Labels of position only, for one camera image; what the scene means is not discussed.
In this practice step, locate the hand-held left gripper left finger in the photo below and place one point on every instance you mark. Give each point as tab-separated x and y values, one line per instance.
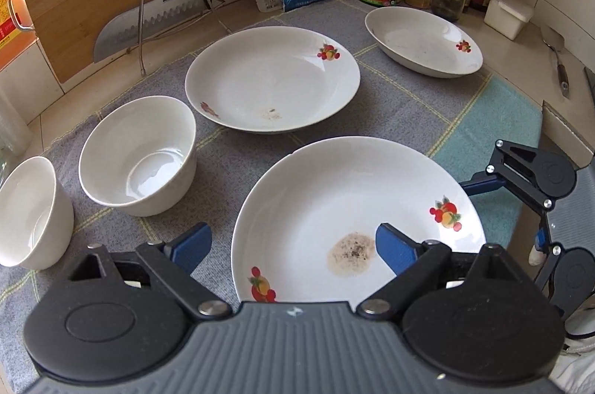
191	247

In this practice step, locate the white plastic box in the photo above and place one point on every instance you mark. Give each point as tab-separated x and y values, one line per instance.
506	15

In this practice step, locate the white ceramic bowl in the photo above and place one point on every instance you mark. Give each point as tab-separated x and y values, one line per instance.
28	213
139	152

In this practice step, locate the grey checked cloth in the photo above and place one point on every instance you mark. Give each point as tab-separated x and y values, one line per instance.
399	96

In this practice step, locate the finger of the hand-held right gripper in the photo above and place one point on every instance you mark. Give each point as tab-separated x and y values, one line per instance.
541	243
483	185

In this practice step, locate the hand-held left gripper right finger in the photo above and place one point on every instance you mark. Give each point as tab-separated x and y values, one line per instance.
395	250

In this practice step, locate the metal spatula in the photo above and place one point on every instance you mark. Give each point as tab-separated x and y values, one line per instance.
552	41

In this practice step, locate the white floral plate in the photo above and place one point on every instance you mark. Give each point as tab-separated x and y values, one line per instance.
269	73
418	41
325	199

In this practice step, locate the orange cooking wine bottle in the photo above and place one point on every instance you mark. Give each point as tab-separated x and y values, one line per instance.
11	27

